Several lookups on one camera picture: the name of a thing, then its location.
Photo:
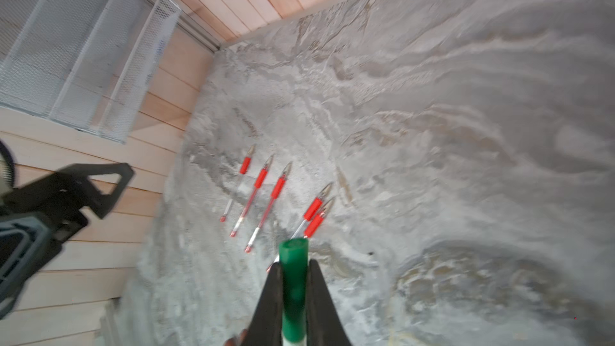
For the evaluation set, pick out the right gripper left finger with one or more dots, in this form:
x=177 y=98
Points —
x=266 y=324

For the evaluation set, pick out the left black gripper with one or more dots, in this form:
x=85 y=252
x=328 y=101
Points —
x=52 y=215

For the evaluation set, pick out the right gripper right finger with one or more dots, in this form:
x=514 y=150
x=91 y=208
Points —
x=323 y=324

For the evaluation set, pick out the green marker pen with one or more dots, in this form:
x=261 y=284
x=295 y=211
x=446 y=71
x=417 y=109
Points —
x=294 y=264

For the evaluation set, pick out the red gel pen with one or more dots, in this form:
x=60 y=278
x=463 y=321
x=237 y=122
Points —
x=242 y=172
x=312 y=210
x=257 y=185
x=319 y=218
x=274 y=196

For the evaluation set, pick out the white wire mesh shelf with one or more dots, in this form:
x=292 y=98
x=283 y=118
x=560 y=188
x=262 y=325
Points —
x=85 y=64

